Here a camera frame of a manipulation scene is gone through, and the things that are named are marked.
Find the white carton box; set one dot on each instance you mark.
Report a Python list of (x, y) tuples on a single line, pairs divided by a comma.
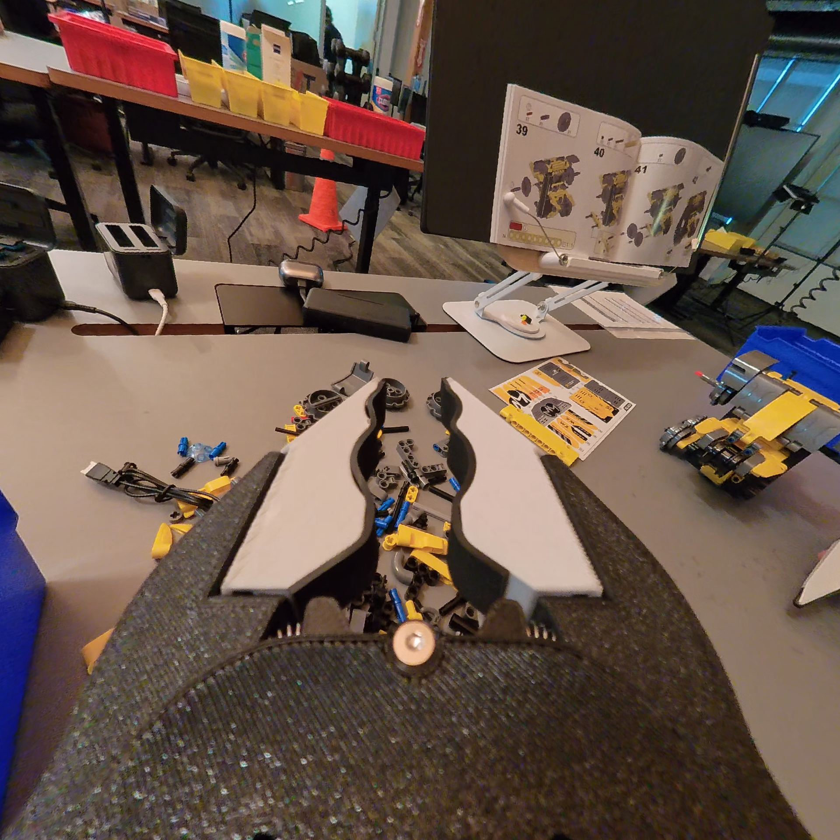
[(275, 56)]

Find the long wooden table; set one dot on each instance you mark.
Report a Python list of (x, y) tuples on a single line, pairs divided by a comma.
[(197, 111)]

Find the printed paper sheet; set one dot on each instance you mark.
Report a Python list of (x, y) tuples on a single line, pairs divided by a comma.
[(630, 312)]

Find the orange traffic cone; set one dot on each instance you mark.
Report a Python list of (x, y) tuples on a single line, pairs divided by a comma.
[(323, 203)]

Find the yellow plastic bin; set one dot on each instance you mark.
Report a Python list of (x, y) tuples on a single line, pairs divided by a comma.
[(313, 115), (279, 105), (203, 82), (244, 95)]

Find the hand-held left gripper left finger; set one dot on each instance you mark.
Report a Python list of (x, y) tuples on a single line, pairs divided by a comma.
[(308, 505)]

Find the yellow black sticker sheet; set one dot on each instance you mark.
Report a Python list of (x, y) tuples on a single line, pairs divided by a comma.
[(577, 407)]

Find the black square pad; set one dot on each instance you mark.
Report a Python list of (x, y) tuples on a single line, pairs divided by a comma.
[(256, 305)]

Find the wipes canister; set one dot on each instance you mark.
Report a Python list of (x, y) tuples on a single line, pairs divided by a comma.
[(386, 98)]

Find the pile of toy brick pieces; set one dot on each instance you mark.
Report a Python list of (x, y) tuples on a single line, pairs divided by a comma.
[(410, 489)]

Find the yellow perforated toy plate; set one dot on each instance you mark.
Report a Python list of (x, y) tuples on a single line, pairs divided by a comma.
[(535, 436)]

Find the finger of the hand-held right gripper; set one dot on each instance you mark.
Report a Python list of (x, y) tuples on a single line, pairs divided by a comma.
[(823, 577)]

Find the blue plastic bin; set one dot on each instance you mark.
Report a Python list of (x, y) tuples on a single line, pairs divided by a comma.
[(787, 344), (16, 623)]

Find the white book stand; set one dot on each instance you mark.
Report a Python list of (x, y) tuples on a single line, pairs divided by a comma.
[(525, 328)]

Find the black battery charger box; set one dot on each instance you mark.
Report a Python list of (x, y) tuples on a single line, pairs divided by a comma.
[(141, 269)]

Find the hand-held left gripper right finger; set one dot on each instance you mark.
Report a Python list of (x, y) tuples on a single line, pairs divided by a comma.
[(518, 518)]

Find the open instruction booklet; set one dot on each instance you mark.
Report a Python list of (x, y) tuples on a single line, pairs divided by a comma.
[(577, 177)]

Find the yellow grey toy vehicle model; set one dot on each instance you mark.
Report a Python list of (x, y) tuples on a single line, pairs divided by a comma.
[(754, 433)]

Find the black monitor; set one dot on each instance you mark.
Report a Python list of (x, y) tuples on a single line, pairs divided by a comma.
[(590, 46)]

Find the red plastic bin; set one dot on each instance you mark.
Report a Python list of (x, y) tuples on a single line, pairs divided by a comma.
[(374, 134), (111, 56)]

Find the black power adapter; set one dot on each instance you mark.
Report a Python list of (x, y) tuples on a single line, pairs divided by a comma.
[(361, 315)]

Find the yellow toy panel piece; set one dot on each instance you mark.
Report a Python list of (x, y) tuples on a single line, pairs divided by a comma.
[(98, 649)]

